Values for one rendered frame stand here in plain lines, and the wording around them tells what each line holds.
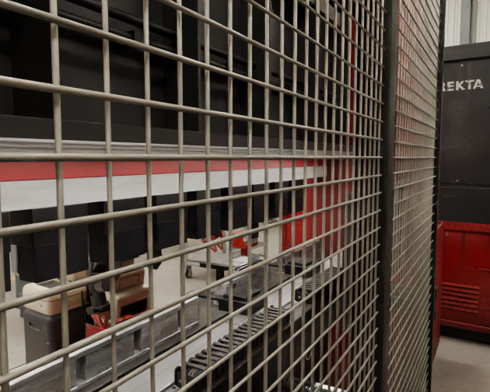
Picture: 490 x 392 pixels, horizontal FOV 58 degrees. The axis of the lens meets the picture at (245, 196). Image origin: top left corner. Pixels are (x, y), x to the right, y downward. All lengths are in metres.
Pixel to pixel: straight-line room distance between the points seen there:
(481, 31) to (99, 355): 8.26
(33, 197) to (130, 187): 0.29
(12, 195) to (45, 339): 1.49
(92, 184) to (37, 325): 1.44
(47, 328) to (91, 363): 1.15
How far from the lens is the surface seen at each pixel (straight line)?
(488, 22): 8.87
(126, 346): 1.34
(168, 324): 1.47
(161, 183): 1.33
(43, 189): 1.07
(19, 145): 0.79
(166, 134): 1.07
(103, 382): 1.28
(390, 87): 0.67
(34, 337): 2.52
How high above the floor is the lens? 1.45
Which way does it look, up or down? 5 degrees down
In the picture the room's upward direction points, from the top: straight up
